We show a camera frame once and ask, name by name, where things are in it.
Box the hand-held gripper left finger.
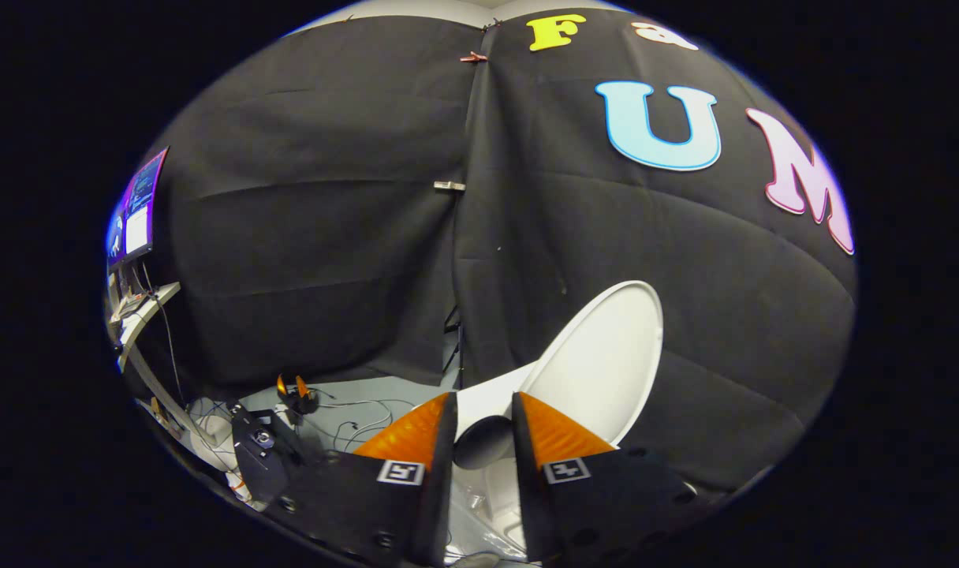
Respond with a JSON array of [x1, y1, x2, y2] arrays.
[[263, 391, 459, 566]]

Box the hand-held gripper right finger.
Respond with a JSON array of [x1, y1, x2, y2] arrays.
[[512, 391, 718, 563]]

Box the white toilet lid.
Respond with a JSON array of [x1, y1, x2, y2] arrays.
[[517, 280, 664, 447]]

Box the orange and black gripper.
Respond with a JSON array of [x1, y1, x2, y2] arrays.
[[275, 373, 321, 417]]

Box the black device with silver knob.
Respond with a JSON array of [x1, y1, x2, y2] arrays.
[[231, 404, 304, 503]]

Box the white desk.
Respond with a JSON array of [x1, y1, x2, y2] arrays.
[[107, 282, 228, 474]]

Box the computer monitor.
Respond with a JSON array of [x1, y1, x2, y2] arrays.
[[106, 148, 170, 274]]

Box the black floor cables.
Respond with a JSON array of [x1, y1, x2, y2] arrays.
[[314, 387, 395, 452]]

